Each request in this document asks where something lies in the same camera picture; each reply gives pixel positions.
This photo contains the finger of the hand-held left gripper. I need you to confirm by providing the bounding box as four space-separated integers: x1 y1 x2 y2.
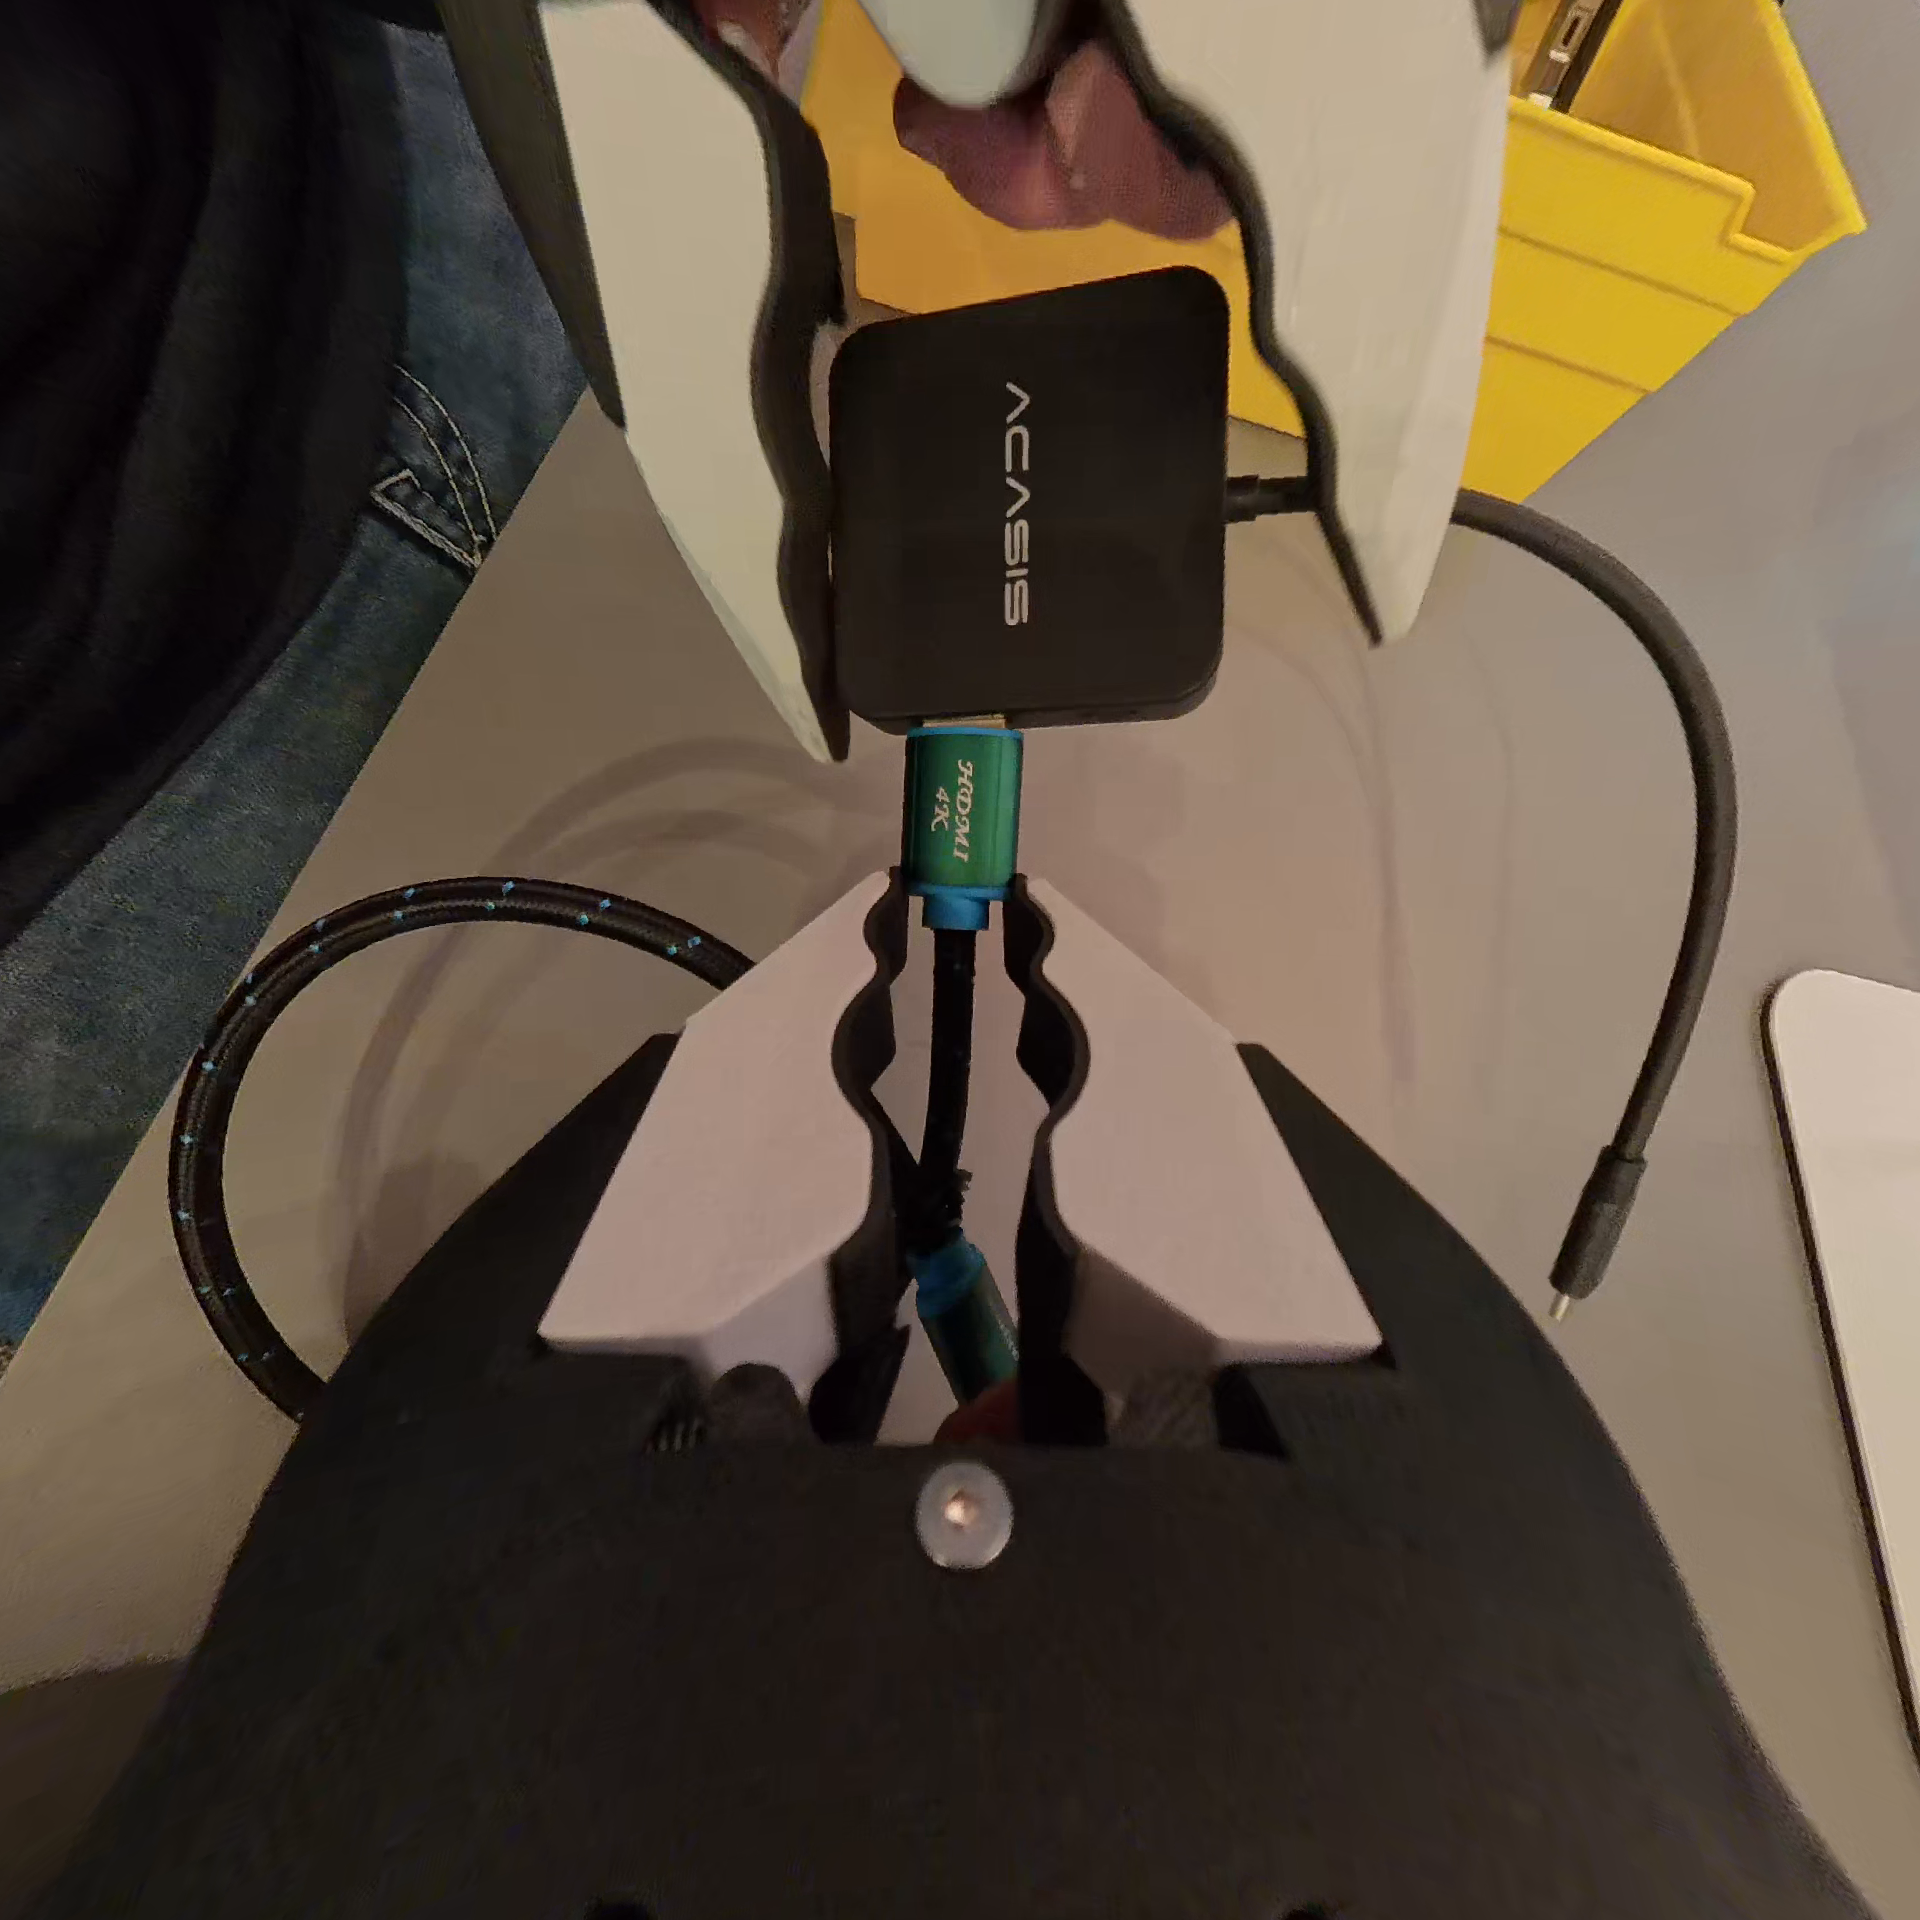
534 0 859 767
1110 0 1514 649

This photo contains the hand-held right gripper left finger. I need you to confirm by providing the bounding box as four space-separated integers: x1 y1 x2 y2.
534 869 920 1440

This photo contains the person's left hand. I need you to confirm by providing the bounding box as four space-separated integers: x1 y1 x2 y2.
892 39 1253 240

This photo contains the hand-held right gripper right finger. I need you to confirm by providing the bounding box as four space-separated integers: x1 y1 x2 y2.
1006 881 1386 1440

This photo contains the yellow plastic bin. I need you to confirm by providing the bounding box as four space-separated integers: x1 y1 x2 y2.
797 0 1870 507

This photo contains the white folding stand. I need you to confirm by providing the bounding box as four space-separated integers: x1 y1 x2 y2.
1762 965 1920 1789

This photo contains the black square hub with cable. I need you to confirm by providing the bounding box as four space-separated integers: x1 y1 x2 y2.
828 268 1740 1327

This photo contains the looped braided HDMI cable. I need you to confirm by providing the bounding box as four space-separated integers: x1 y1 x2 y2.
168 722 1034 1443

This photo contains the person's jeans leg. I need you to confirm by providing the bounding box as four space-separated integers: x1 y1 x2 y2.
0 18 589 1355

